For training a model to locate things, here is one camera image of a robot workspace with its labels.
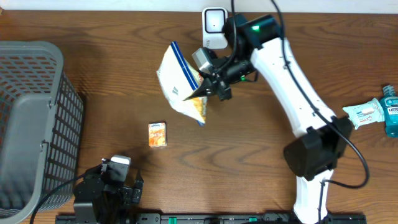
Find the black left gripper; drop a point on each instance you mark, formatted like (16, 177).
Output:
(127, 195)

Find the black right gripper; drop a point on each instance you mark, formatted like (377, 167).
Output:
(216, 83)

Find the yellow snack bag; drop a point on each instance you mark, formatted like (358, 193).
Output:
(178, 80)

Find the orange small carton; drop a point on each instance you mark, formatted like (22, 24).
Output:
(157, 134)

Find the light green packet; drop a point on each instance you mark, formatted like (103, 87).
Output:
(366, 113)

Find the blue mouthwash bottle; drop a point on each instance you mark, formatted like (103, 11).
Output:
(389, 105)

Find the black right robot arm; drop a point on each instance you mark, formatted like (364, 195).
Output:
(321, 137)

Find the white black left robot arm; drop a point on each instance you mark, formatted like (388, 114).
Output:
(102, 197)

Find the grey plastic shopping basket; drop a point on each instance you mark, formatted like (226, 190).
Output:
(41, 125)

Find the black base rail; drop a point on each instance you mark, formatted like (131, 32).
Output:
(155, 218)

